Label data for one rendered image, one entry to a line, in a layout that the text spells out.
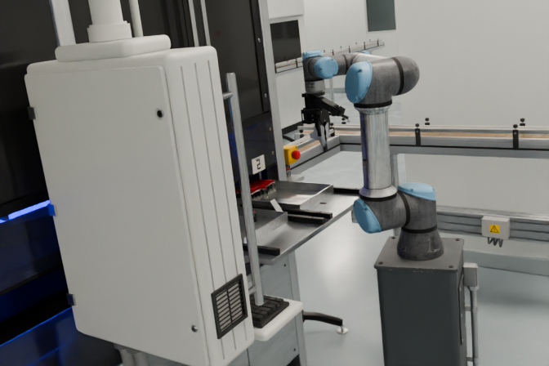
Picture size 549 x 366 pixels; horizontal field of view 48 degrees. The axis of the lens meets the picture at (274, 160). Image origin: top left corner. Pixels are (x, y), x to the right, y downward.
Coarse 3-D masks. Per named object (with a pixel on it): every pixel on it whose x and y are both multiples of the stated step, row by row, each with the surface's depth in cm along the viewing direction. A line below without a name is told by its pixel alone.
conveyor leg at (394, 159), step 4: (392, 156) 316; (396, 156) 317; (392, 160) 317; (396, 160) 318; (392, 164) 317; (396, 164) 318; (392, 168) 318; (396, 168) 318; (392, 172) 319; (396, 172) 319; (392, 176) 319; (396, 176) 319; (392, 180) 320; (396, 180) 320; (392, 184) 320; (396, 184) 320; (396, 188) 320; (396, 228) 326; (400, 228) 326; (396, 232) 326
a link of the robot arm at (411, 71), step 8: (344, 56) 219; (352, 56) 219; (360, 56) 213; (368, 56) 209; (376, 56) 205; (400, 56) 184; (352, 64) 217; (408, 64) 182; (416, 64) 185; (408, 72) 180; (416, 72) 183; (408, 80) 181; (416, 80) 183; (408, 88) 183
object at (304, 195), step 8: (280, 184) 259; (288, 184) 257; (296, 184) 254; (304, 184) 252; (312, 184) 250; (320, 184) 248; (328, 184) 246; (280, 192) 254; (288, 192) 252; (296, 192) 251; (304, 192) 250; (312, 192) 249; (320, 192) 237; (328, 192) 242; (240, 200) 239; (256, 200) 235; (264, 200) 245; (280, 200) 243; (288, 200) 242; (296, 200) 240; (304, 200) 239; (312, 200) 232; (320, 200) 237; (296, 208) 226; (304, 208) 227
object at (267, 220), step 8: (240, 208) 229; (256, 208) 225; (240, 216) 229; (264, 216) 224; (272, 216) 222; (280, 216) 215; (240, 224) 221; (256, 224) 219; (264, 224) 218; (272, 224) 211; (280, 224) 215; (240, 232) 213; (256, 232) 203; (264, 232) 207
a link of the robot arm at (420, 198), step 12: (408, 192) 193; (420, 192) 192; (432, 192) 194; (408, 204) 192; (420, 204) 192; (432, 204) 194; (408, 216) 192; (420, 216) 193; (432, 216) 195; (408, 228) 196; (420, 228) 195
